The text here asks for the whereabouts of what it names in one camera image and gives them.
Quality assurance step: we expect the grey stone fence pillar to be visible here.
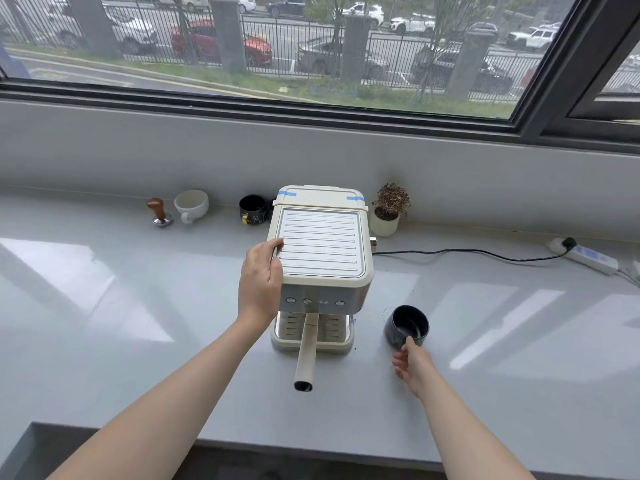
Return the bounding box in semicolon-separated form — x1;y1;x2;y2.
339;15;374;85
444;29;497;101
207;0;248;75
64;0;124;61

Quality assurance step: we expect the black power cable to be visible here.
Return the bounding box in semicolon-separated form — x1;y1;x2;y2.
372;248;567;264

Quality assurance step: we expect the dried brown plant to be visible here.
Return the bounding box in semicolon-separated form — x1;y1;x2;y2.
374;182;412;219

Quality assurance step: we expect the person's left forearm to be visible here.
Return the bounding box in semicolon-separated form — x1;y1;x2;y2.
47;314;267;480

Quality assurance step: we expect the cream portafilter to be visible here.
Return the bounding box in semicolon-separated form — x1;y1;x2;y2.
293;314;320;393

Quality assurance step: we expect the black mug with gold handle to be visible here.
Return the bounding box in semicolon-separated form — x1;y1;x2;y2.
238;194;274;227

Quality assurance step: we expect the white plant pot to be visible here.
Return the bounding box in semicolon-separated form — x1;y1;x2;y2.
368;204;401;238

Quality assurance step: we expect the white power strip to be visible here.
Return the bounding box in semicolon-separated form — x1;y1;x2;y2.
546;238;621;276

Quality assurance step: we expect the wooden handled coffee tamper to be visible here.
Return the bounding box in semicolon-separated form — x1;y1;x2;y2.
146;197;174;229

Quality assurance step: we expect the white ceramic cup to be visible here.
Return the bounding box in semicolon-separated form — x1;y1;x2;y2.
173;189;210;225

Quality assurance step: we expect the black metal fence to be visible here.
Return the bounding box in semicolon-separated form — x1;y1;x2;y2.
0;0;543;103

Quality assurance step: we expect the person's right hand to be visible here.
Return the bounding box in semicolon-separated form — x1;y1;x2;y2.
391;337;439;399

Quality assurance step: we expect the cream espresso machine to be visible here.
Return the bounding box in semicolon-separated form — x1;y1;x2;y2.
266;185;379;353

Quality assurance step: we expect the row of parked cars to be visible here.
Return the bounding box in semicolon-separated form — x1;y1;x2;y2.
40;0;640;95

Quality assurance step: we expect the dark window frame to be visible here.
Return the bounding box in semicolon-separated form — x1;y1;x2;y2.
0;0;640;156

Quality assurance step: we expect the person's right forearm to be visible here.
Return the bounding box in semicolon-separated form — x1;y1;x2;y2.
417;374;537;480

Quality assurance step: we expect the dark glazed mug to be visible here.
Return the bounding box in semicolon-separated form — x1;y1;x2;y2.
383;305;430;352

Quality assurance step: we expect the person's left hand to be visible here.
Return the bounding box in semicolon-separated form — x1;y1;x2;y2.
236;238;286;326

